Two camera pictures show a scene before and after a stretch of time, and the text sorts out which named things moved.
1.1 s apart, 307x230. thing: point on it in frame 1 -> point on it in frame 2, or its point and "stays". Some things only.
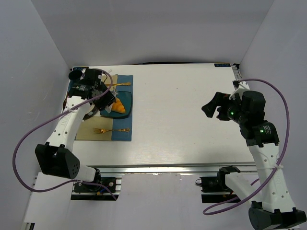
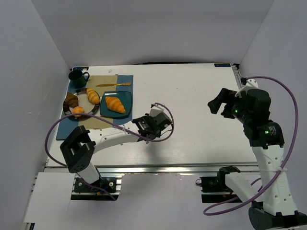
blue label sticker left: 78,68 stays
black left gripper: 103,99 -> 143,123
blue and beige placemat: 105,128 stays
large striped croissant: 118,107 stays
